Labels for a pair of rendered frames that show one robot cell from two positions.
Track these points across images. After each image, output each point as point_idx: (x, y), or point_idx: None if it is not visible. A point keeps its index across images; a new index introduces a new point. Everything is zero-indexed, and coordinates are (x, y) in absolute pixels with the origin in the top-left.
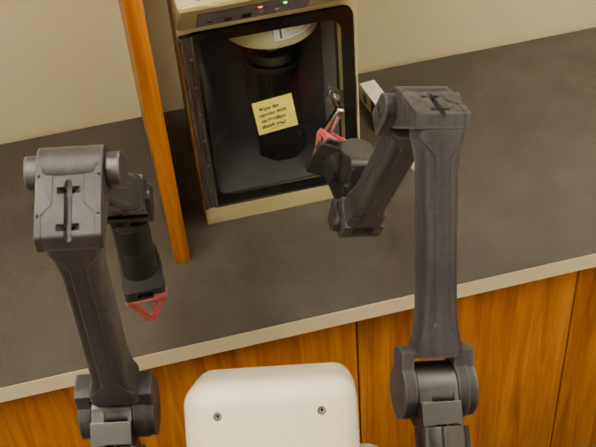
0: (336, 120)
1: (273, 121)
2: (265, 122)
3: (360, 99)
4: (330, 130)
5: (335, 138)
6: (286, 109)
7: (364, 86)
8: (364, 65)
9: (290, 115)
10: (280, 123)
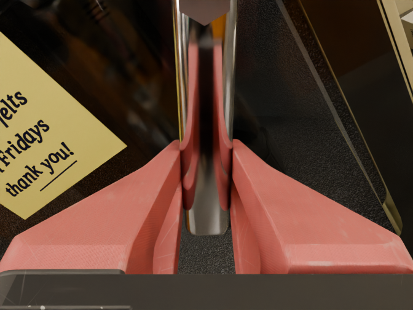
0: (206, 59)
1: (23, 160)
2: (2, 174)
3: (410, 48)
4: (209, 143)
5: (108, 253)
6: (29, 99)
7: (412, 18)
8: (404, 2)
9: (67, 120)
10: (58, 162)
